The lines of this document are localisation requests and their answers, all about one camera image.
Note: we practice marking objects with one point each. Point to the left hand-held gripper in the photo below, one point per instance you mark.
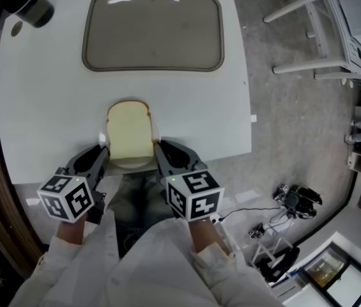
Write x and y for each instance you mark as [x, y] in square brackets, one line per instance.
[65, 198]

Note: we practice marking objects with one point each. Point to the white power strip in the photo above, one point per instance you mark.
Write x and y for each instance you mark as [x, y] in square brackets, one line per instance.
[216, 219]

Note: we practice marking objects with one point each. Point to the person's left forearm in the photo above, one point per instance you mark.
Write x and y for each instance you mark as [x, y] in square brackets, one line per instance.
[70, 233]

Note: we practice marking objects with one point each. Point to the person's right forearm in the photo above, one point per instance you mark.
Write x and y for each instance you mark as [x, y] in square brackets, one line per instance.
[204, 235]

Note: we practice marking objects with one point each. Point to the person's white shirt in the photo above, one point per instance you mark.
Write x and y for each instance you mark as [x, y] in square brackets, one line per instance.
[154, 267]

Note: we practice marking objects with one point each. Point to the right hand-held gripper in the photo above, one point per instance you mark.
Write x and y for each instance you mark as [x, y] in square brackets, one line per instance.
[196, 193]

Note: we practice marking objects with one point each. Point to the large grey rectangular tray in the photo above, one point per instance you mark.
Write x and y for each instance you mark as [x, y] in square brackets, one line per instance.
[153, 30]

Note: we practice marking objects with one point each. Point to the person's legs in jeans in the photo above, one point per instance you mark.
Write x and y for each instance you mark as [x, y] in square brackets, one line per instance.
[138, 200]

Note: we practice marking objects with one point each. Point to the white metal frame rack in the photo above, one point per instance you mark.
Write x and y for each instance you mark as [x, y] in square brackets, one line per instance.
[320, 27]

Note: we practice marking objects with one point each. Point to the slice of white bread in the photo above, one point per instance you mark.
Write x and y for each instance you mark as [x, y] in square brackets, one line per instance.
[130, 130]

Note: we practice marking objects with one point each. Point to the small marker device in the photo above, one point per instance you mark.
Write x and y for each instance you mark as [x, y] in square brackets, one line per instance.
[257, 231]

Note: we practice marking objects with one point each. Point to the black cylindrical bin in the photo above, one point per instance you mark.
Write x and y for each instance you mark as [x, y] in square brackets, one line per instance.
[27, 3]

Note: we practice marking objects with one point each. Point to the small white paper tag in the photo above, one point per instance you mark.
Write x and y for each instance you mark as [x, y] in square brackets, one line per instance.
[253, 118]

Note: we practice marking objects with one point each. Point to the glass door cabinet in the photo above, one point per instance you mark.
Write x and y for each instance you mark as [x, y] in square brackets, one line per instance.
[343, 277]

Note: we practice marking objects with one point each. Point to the white paper sheet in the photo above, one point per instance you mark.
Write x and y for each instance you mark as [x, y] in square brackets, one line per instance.
[247, 196]

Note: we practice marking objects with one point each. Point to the spare black gripper devices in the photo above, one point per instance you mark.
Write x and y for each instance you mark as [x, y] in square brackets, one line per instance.
[298, 200]

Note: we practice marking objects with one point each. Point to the white step stool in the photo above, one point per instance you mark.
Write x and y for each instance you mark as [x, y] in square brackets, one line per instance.
[271, 251]

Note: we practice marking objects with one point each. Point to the black bag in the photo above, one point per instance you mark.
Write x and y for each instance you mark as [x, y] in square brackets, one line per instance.
[280, 264]

